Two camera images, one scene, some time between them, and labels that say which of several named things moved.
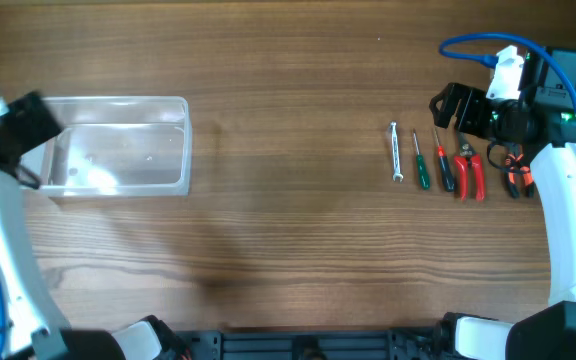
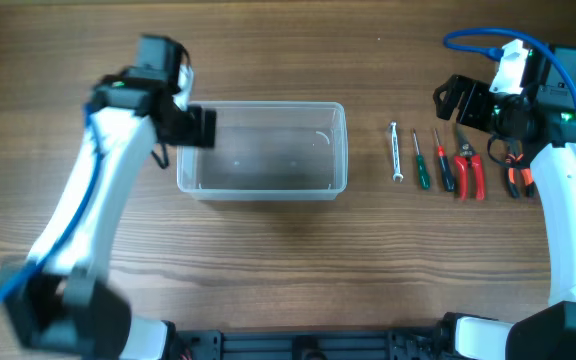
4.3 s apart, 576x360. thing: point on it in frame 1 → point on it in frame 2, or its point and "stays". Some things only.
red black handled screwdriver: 447,174 stays
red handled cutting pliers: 468,154 stays
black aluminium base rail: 314,344 stays
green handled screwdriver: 421,165 stays
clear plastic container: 114,147 → 268,151
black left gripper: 36,118 → 193,135
